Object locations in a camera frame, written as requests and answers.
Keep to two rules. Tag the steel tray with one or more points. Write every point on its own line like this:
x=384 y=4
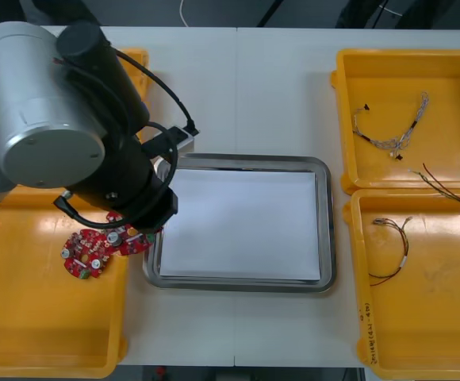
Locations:
x=329 y=222

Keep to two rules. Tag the silver and black left arm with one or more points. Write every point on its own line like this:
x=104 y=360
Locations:
x=35 y=99

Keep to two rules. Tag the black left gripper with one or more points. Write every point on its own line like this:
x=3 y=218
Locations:
x=154 y=206

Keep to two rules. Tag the white sheet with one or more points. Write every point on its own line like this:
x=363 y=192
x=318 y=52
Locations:
x=238 y=222

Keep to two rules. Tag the round red circuit board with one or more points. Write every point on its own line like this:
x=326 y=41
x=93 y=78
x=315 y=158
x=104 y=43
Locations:
x=112 y=217
x=74 y=248
x=93 y=266
x=133 y=243

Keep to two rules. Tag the yellow-orange plastic bin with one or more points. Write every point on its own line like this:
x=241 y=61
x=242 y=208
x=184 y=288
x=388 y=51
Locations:
x=139 y=59
x=392 y=71
x=35 y=309
x=424 y=325

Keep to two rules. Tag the red black green-yellow harness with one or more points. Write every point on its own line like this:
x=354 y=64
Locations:
x=406 y=242
x=444 y=191

